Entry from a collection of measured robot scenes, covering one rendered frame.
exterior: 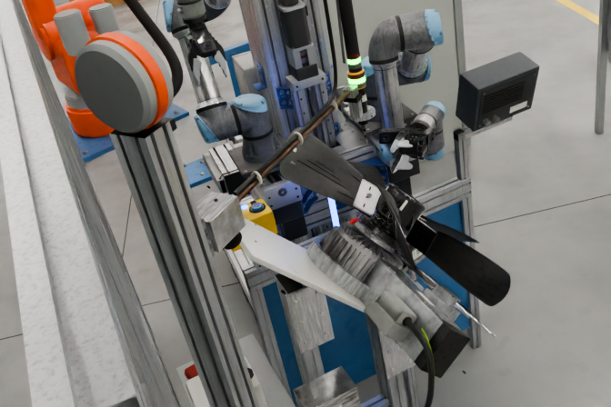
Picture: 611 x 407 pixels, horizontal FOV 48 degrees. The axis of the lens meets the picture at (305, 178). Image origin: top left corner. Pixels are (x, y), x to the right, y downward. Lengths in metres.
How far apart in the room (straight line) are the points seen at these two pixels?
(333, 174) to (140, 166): 0.75
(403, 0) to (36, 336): 3.68
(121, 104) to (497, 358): 2.31
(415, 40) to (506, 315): 1.51
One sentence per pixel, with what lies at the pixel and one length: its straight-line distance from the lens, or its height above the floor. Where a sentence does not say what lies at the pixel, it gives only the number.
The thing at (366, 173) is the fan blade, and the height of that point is 1.18.
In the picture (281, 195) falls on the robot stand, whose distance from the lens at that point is 2.48.
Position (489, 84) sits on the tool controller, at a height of 1.23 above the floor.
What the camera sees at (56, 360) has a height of 2.05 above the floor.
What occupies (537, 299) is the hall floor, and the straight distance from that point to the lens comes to 3.36.
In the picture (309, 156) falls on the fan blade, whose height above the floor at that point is 1.39.
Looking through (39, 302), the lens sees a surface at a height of 2.05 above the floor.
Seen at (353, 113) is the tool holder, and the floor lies 1.48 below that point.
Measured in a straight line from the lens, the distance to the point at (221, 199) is 1.33.
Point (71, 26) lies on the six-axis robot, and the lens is 5.37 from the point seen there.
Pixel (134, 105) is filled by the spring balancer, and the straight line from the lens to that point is 1.08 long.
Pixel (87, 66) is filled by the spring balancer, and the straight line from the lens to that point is 1.11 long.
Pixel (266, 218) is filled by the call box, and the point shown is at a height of 1.05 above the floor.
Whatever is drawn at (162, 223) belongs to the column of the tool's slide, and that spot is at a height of 1.63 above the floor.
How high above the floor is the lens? 2.25
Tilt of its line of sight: 31 degrees down
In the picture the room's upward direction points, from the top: 12 degrees counter-clockwise
